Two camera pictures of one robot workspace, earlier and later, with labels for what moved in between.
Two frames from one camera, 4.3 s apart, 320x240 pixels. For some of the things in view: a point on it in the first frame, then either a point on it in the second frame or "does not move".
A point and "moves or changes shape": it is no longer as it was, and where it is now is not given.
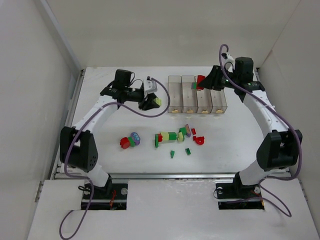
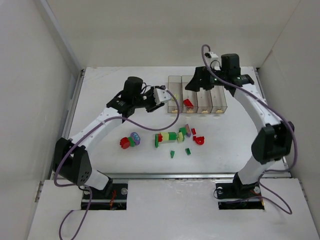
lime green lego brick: [158, 101] moves or changes shape
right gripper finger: [208, 83] → [195, 84]
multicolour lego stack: [125, 142] does not move
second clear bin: [189, 95] does not move
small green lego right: [188, 151] does not move
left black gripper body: [145, 102] does not move
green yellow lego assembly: [164, 136] does not move
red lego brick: [199, 78] moves or changes shape
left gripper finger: [151, 96] does not move
